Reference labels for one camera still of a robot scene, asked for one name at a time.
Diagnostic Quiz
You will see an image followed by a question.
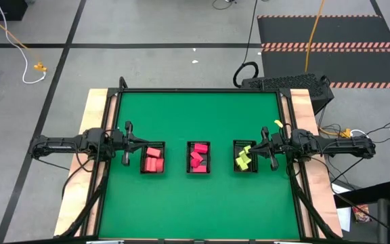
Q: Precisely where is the black perforated computer case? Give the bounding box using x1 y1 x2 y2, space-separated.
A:
240 73 335 115

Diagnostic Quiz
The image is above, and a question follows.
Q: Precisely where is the black mat with striped edge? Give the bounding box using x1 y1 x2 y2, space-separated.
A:
261 47 390 89
257 14 390 49

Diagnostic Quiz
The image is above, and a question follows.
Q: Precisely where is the wooden table side board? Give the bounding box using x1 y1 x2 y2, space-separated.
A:
281 88 343 238
53 88 121 237

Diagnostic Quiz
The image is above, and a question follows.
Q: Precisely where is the black plastic slotted basket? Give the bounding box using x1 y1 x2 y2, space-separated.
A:
139 140 166 174
232 139 259 173
186 140 212 175

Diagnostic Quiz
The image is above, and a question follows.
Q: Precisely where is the black aluminium table frame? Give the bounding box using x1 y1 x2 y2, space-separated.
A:
58 76 341 244

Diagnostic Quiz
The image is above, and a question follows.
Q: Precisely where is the yellow power plug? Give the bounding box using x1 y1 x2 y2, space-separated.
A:
318 127 353 139

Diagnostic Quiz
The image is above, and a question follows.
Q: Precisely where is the yellow hanging cable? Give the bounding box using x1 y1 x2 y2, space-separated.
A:
304 0 327 73

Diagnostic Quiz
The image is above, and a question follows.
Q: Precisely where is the orange-yellow floor cable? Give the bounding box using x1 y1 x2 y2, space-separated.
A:
0 3 49 73

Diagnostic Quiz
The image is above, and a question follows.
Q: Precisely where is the thick black hanging cable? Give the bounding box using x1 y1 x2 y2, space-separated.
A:
232 0 260 89

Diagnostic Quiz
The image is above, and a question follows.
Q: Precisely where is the black cabinet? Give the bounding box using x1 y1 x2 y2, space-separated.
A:
0 0 28 22

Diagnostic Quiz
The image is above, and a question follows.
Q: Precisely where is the black desk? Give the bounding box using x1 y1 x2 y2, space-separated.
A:
332 181 390 208

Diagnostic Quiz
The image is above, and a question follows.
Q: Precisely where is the black coiled floor cable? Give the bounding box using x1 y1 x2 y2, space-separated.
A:
211 0 238 10

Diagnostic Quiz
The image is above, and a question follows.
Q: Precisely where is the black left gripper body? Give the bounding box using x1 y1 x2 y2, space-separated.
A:
112 121 132 166

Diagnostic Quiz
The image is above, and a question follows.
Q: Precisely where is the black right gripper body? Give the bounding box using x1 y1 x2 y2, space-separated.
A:
261 126 293 171

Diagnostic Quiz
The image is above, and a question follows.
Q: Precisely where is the green table mat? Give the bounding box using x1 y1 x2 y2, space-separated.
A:
98 91 301 241

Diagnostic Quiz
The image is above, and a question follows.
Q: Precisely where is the white floor cable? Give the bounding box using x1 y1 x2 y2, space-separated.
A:
0 0 47 85

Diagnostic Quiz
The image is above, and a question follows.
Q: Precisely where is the colourful printed card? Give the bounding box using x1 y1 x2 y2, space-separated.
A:
351 204 372 224

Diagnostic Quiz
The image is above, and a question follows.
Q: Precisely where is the white paper sheet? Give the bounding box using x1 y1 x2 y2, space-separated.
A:
330 182 352 233

